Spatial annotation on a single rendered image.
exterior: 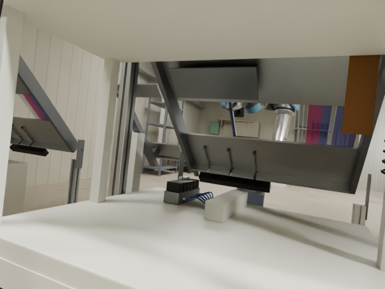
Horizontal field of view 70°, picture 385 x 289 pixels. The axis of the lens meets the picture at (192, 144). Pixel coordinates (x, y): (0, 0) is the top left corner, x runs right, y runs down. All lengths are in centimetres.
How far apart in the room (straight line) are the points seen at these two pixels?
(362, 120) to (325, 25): 21
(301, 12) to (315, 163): 78
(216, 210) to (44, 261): 38
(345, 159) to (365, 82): 55
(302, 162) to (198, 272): 81
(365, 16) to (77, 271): 53
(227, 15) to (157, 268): 39
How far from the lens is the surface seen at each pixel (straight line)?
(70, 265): 44
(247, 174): 123
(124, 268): 42
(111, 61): 78
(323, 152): 111
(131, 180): 141
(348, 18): 48
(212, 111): 1115
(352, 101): 61
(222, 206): 67
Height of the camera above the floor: 80
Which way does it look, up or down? level
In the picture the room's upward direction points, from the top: 6 degrees clockwise
